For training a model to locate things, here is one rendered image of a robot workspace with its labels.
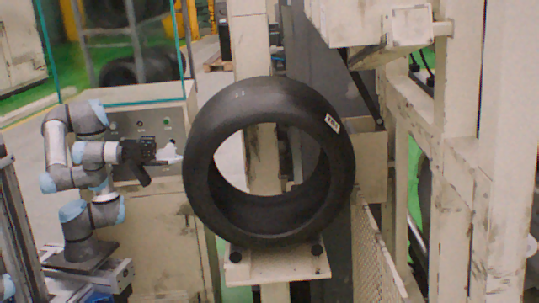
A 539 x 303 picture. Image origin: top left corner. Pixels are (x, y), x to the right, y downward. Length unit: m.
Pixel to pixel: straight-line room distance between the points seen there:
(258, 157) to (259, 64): 0.37
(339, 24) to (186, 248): 1.62
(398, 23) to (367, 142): 0.84
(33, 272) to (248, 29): 1.26
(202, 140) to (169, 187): 0.88
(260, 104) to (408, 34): 0.55
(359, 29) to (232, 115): 0.51
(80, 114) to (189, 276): 1.01
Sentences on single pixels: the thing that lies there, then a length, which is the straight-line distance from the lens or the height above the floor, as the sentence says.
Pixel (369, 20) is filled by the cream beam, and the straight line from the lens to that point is 1.43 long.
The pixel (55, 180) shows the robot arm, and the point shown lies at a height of 1.21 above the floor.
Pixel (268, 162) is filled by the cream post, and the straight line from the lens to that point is 2.17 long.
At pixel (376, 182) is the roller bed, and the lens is 2.18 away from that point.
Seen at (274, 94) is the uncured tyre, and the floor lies 1.45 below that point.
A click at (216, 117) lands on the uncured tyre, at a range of 1.73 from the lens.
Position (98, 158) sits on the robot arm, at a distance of 1.91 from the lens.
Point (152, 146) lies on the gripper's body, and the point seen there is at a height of 1.31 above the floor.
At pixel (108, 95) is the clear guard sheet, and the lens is 2.52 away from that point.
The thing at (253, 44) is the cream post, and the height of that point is 1.55.
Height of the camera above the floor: 1.92
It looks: 22 degrees down
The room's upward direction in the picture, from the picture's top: 5 degrees counter-clockwise
